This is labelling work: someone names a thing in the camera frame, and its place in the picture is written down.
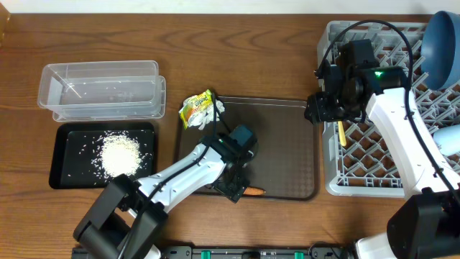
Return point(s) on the brown serving tray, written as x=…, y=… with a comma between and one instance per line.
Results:
x=285, y=163

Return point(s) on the clear plastic bin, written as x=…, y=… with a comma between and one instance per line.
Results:
x=103, y=91

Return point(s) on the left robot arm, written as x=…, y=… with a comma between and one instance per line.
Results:
x=125, y=219

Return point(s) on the orange carrot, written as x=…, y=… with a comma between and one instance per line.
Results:
x=252, y=191

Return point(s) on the white rice pile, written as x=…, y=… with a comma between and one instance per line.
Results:
x=116, y=153

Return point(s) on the dark blue plate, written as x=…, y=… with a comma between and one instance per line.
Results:
x=440, y=48

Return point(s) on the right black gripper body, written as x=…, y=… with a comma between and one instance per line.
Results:
x=330, y=107

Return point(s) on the yellow plastic spoon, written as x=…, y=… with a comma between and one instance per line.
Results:
x=342, y=136

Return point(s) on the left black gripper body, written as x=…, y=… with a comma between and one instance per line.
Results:
x=232, y=187

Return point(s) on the yellow green snack wrapper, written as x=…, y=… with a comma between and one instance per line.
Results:
x=194, y=104

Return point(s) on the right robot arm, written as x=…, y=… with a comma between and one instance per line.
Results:
x=427, y=225

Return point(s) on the light blue cup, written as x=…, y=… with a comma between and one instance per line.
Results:
x=447, y=139

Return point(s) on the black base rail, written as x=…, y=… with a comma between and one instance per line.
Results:
x=185, y=252

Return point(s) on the white tissue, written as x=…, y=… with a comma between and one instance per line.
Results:
x=202, y=118

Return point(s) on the black plastic tray bin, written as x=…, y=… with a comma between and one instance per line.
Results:
x=71, y=162

